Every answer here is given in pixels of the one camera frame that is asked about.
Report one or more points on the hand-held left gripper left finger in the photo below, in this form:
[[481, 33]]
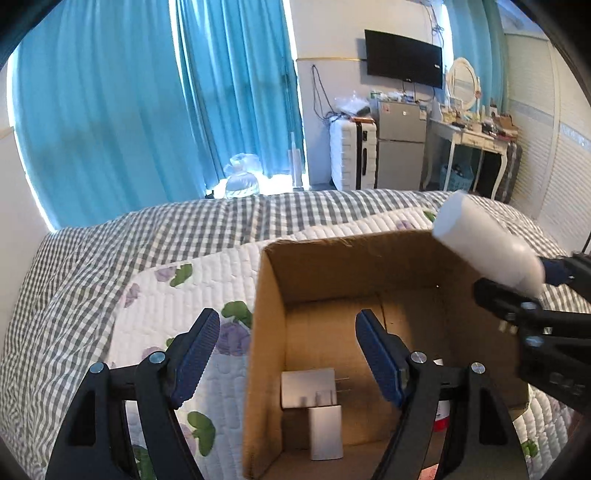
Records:
[[197, 357]]

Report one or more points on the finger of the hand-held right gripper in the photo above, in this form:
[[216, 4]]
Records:
[[556, 271], [498, 297]]

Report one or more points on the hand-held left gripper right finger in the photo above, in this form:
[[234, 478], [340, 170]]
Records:
[[379, 360]]

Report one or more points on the white plastic bottle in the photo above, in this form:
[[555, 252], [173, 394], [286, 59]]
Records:
[[485, 240]]

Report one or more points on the brown cardboard box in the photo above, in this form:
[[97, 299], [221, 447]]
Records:
[[323, 286]]

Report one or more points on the white floral quilt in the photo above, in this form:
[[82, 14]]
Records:
[[175, 314]]

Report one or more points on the small white square box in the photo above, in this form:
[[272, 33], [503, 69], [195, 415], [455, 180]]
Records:
[[307, 385]]

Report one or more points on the red and white can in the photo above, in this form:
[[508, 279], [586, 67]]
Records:
[[442, 417]]

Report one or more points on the tall white rectangular box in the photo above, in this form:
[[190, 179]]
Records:
[[325, 434]]

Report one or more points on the dark checkered suitcase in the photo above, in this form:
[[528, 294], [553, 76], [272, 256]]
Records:
[[511, 170]]

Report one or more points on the white slatted wardrobe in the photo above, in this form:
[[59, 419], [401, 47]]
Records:
[[554, 152]]

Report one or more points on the blue storage basket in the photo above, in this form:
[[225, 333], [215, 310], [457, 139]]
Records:
[[457, 177]]

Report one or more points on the white dressing table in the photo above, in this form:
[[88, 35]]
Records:
[[466, 138]]

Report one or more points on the clutter of toiletries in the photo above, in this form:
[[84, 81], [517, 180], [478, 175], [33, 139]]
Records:
[[480, 119]]

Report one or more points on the clear plastic bag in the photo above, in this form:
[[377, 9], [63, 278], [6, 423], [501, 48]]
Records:
[[241, 185], [352, 105]]

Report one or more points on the silver small fridge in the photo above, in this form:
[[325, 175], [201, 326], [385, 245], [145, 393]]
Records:
[[400, 143]]

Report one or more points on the crumpled plastic bag on jug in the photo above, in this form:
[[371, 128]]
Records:
[[244, 164]]

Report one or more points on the white hard suitcase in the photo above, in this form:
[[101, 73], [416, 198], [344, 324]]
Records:
[[351, 154]]

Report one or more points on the white oval mirror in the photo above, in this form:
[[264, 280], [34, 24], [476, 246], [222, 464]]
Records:
[[461, 84]]

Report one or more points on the white upright tube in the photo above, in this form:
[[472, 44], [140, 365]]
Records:
[[296, 161]]

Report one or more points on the teal curtain by mirror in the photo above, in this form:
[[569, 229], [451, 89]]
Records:
[[471, 32]]

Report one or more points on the wide blue curtain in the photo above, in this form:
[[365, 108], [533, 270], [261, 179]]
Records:
[[101, 115]]

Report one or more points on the narrow blue curtain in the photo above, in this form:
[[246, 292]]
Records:
[[240, 83]]

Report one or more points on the black wall television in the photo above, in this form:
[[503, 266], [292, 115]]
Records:
[[404, 57]]

